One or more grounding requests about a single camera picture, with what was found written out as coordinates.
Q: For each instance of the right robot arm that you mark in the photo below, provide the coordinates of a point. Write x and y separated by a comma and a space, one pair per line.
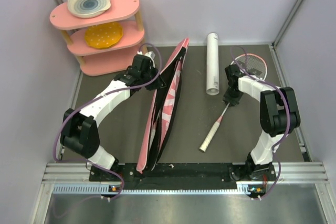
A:
278, 114

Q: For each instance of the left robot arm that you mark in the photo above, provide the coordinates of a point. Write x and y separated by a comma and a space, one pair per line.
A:
80, 127

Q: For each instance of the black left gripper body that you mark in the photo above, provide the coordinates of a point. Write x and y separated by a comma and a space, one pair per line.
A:
150, 75

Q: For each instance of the white shuttlecock tube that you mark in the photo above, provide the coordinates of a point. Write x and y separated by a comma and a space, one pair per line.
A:
212, 65

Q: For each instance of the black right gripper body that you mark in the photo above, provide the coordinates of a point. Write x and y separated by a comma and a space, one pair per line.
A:
232, 96

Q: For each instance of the pink racket bag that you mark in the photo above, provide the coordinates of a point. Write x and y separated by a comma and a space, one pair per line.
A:
163, 110

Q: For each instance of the grey slotted cable duct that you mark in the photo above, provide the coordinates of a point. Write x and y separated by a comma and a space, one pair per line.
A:
104, 189

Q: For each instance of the yellow dotted plate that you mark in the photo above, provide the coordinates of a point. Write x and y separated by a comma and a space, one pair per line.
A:
104, 35

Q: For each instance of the pink badminton racket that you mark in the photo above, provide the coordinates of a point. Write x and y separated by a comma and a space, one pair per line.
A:
254, 65

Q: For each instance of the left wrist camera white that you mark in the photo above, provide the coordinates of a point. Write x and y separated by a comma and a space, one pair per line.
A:
150, 54

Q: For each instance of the pink three-tier wooden shelf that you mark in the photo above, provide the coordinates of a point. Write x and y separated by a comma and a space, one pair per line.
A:
95, 62

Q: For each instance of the white blue ceramic bowl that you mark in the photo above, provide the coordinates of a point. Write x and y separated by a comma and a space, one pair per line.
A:
88, 8

